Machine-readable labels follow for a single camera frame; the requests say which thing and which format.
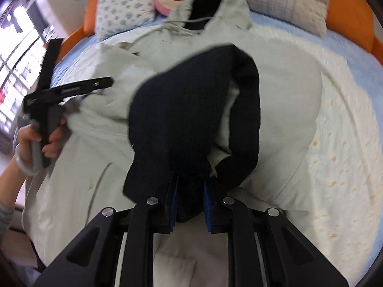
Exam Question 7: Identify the person's left forearm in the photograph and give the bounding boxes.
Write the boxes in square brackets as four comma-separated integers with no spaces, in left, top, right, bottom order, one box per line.
[0,155,33,246]

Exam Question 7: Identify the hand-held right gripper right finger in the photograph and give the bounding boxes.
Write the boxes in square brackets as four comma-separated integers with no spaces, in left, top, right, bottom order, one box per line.
[203,179,349,287]

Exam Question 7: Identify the blue floral print pillow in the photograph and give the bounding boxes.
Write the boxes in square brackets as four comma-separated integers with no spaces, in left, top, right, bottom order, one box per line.
[95,0,163,41]

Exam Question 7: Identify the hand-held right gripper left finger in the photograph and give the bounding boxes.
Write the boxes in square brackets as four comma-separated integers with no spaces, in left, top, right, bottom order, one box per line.
[34,175,180,287]

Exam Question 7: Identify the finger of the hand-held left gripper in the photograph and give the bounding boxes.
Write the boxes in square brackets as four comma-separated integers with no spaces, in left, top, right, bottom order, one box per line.
[24,77,114,108]

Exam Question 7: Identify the window with bars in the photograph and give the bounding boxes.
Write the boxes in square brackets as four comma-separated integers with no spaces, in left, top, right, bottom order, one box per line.
[0,0,57,156]

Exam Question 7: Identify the orange headboard cushion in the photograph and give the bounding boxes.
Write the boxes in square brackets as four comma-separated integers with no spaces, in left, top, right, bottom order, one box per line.
[55,0,383,65]

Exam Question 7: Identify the patchwork checked pillow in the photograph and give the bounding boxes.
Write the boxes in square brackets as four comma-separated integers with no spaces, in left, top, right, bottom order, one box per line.
[239,0,335,38]

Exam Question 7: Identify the person's left hand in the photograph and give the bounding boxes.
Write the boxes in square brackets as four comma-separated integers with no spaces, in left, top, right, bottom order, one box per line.
[16,117,67,160]

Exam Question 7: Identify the pale green hooded jacket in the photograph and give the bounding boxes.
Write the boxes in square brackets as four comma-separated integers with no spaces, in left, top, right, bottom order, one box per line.
[22,0,324,287]

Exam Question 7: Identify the white daisy-print blanket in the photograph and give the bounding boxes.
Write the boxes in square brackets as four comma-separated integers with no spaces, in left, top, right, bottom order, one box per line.
[251,24,382,287]

